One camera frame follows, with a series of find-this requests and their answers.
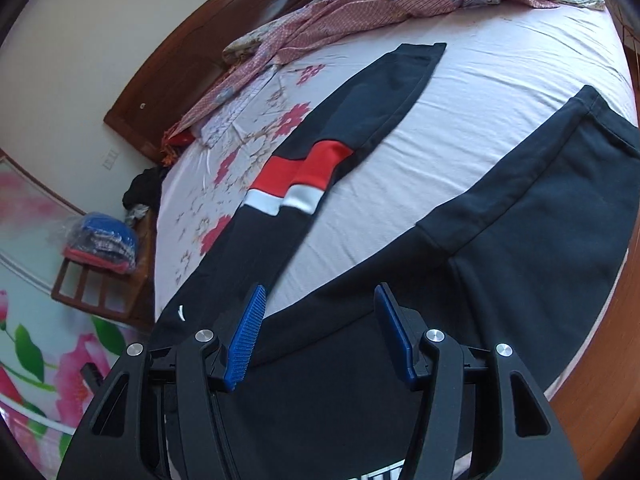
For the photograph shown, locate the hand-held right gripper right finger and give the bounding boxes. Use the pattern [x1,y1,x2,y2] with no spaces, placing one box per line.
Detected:
[374,282,586,480]

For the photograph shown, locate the wooden chair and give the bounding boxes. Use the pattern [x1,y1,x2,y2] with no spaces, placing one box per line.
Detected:
[51,205,157,332]

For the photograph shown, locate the dark clothes pile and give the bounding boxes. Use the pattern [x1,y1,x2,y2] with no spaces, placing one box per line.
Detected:
[122,165,168,226]

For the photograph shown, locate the black pants with red-white stripes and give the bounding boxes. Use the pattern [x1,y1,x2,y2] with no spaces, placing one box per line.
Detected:
[150,40,640,480]

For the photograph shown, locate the floral white bed sheet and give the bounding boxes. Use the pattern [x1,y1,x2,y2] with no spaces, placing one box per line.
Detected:
[152,0,640,406]

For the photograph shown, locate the plastic bag of blue clothes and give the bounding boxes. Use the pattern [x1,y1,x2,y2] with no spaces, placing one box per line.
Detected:
[61,212,139,275]

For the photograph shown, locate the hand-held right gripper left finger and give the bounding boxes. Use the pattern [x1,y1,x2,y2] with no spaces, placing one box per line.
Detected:
[56,285,268,480]

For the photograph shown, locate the dark wooden headboard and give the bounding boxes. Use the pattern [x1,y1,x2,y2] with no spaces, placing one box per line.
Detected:
[103,0,313,166]

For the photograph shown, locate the pink checked quilt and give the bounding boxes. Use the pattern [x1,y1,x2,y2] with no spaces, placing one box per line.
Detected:
[165,0,541,148]

